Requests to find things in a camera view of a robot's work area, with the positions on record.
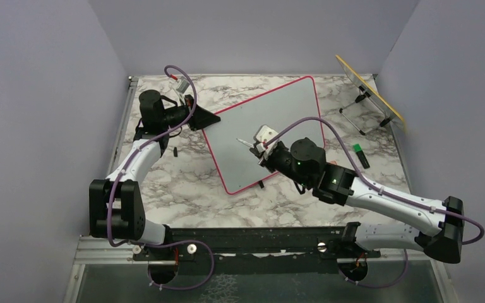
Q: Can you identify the green black highlighter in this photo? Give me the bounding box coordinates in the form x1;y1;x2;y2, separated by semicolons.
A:
353;144;371;169

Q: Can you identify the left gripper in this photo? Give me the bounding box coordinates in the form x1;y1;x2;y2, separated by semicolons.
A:
159;94;220;131

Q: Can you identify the yellow-edged board on stand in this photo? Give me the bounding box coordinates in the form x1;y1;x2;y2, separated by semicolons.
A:
335;54;406;136

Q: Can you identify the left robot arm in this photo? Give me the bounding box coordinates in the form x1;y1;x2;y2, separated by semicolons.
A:
88;90;221;259

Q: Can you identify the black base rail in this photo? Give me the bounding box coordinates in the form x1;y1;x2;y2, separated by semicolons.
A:
133;224;381;275

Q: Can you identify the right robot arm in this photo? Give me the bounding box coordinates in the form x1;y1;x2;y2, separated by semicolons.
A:
253;138;464;264

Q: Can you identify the white black-tipped marker pen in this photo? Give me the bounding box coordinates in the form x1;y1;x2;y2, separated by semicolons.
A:
236;138;254;148

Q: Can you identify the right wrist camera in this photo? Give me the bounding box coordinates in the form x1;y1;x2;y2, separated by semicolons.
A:
254;124;278;154

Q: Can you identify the pink-framed whiteboard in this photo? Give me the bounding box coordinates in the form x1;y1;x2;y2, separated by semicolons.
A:
203;76;321;195

